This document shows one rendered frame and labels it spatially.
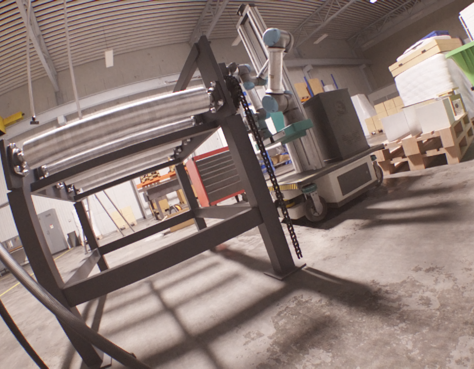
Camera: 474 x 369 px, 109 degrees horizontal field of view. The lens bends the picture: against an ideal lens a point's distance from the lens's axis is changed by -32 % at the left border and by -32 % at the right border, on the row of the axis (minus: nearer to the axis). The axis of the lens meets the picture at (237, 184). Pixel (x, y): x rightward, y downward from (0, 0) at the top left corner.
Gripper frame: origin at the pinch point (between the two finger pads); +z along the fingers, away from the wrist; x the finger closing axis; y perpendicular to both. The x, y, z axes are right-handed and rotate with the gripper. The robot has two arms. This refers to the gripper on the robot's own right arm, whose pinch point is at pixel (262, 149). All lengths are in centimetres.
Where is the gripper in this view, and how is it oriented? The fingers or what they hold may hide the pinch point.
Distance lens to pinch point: 183.2
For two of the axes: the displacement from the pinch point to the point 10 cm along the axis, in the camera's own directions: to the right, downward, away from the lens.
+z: 3.5, 9.4, 0.5
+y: 9.2, -3.5, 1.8
